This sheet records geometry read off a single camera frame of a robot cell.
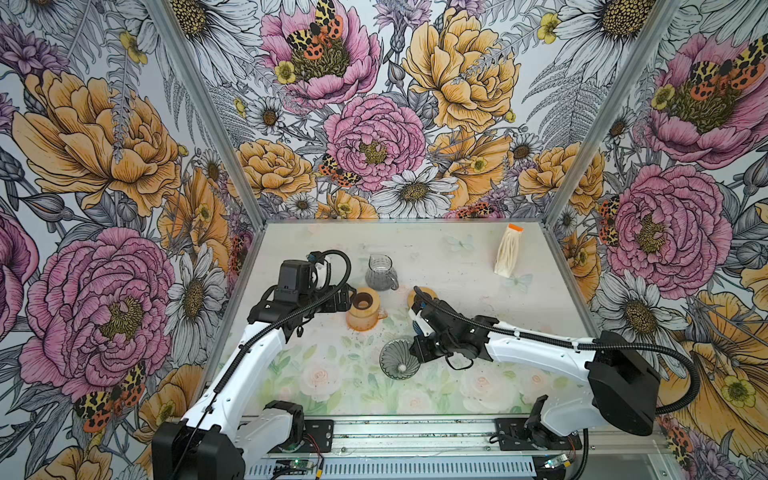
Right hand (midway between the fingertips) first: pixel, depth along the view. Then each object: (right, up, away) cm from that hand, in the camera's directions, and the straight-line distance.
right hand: (415, 360), depth 80 cm
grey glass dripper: (-5, -1, +3) cm, 6 cm away
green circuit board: (-29, -21, -9) cm, 37 cm away
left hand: (-20, +15, 0) cm, 25 cm away
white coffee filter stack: (+34, +28, +25) cm, 51 cm away
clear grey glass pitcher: (-10, +21, +17) cm, 28 cm away
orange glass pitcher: (-14, +7, +13) cm, 20 cm away
